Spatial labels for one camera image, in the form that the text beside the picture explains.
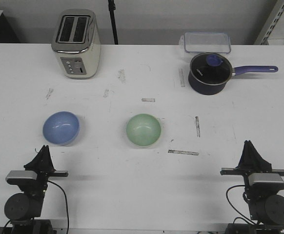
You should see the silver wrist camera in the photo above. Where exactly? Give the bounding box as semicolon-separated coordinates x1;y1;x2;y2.
5;170;38;185
248;173;284;190

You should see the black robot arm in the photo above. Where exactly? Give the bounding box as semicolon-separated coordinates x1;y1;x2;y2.
2;145;68;234
220;140;284;234

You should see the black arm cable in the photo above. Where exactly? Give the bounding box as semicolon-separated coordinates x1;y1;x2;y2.
45;180;69;234
226;184;255;224

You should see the black tripod pole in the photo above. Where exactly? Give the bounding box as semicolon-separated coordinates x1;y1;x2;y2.
108;0;119;45

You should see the cream and chrome toaster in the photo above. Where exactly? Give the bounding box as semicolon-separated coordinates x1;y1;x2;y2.
51;9;101;79

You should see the blue bowl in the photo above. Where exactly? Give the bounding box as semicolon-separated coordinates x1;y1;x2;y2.
42;111;80;146

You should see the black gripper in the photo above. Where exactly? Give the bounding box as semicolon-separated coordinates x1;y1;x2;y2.
220;140;284;195
19;145;68;197

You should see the green bowl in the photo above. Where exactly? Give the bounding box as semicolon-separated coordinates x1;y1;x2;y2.
125;114;162;147

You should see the clear plastic food container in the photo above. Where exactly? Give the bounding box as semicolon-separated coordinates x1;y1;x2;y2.
179;32;231;54

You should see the glass pot lid blue knob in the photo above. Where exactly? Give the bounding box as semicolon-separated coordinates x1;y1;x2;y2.
190;53;233;85

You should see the dark blue saucepan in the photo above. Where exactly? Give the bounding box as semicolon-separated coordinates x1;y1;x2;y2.
188;52;278;95

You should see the grey perforated metal rack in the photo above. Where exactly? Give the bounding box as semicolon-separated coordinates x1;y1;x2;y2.
254;0;284;45

